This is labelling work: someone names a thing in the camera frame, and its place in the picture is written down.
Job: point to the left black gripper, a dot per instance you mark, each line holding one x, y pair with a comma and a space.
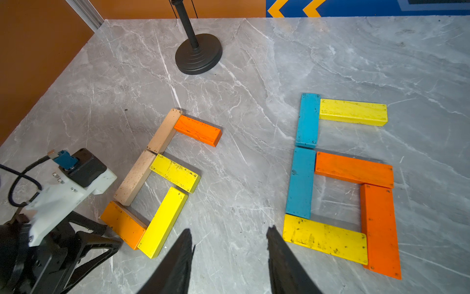
33, 261

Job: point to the black microphone on stand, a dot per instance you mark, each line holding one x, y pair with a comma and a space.
199, 53

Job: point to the orange block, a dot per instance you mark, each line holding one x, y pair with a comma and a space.
379, 225
127, 226
354, 170
198, 130

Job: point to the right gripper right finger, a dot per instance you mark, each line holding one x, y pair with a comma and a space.
287, 276

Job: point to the tan block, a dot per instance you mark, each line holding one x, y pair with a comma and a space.
135, 179
165, 132

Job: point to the yellow block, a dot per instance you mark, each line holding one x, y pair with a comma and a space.
325, 238
160, 227
366, 113

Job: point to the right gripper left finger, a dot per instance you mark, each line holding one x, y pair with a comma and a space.
172, 276

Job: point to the teal block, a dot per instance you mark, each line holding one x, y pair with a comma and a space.
308, 122
301, 183

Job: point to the yellow block diagonal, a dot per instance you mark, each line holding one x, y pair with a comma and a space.
182, 177

